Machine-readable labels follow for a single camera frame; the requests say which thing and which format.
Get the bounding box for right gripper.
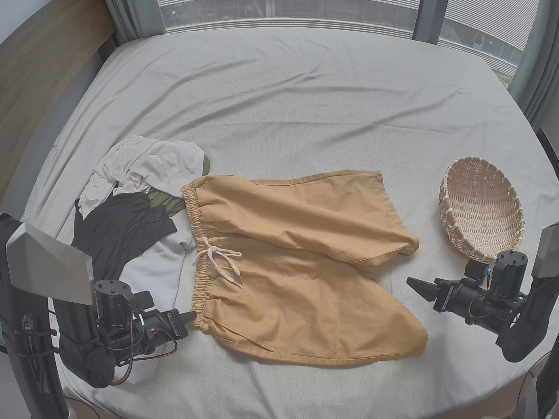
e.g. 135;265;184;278
406;276;491;323

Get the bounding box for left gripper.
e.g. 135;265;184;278
144;307;190;345

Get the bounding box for tan shorts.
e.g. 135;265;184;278
180;169;429;367

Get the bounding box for pale blue garment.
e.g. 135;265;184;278
116;232;197;387

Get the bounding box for round woven basket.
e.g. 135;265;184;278
439;156;526;264

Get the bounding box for black garment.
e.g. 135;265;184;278
72;192;177;287

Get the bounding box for green garment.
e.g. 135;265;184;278
146;155;211;219

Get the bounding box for white garment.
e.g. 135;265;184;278
81;135;206;217

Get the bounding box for blue-green curtain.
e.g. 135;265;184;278
508;0;559;126
80;0;169;46

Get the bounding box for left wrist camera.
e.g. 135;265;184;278
131;291;154;312

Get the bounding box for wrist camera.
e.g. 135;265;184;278
463;259;489;286
131;291;154;312

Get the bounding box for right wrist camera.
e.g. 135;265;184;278
463;259;489;286

